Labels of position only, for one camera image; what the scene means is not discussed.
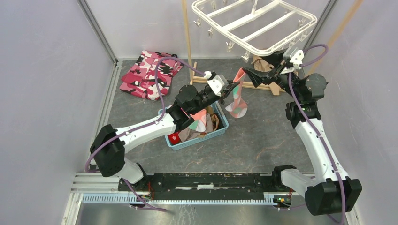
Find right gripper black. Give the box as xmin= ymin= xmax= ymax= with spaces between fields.
xmin=243 ymin=47 xmax=302 ymax=101

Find pink sock green patches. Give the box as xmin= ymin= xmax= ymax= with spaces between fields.
xmin=225 ymin=68 xmax=248 ymax=119

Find white clip hanger frame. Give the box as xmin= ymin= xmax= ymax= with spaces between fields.
xmin=191 ymin=0 xmax=318 ymax=60

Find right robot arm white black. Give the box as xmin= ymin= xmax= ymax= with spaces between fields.
xmin=242 ymin=58 xmax=362 ymax=216

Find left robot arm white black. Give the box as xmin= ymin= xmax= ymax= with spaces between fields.
xmin=89 ymin=79 xmax=238 ymax=191

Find brown beige socks pile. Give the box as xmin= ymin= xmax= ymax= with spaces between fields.
xmin=179 ymin=106 xmax=220 ymax=142

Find wooden hanger stand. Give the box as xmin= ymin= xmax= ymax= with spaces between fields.
xmin=183 ymin=0 xmax=364 ymax=96

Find beige cloth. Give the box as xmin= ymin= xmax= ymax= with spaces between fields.
xmin=252 ymin=54 xmax=290 ymax=96

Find red sock white stars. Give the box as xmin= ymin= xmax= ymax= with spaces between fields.
xmin=167 ymin=132 xmax=181 ymax=145

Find blue plastic basket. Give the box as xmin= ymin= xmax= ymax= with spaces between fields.
xmin=164 ymin=102 xmax=229 ymax=151

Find pink camouflage cloth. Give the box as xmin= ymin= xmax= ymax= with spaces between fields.
xmin=119 ymin=50 xmax=183 ymax=101

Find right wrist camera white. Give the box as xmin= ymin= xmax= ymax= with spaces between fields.
xmin=283 ymin=47 xmax=305 ymax=70

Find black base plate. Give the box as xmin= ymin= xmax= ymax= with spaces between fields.
xmin=132 ymin=172 xmax=293 ymax=201

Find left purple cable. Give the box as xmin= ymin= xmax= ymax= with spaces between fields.
xmin=84 ymin=56 xmax=207 ymax=174

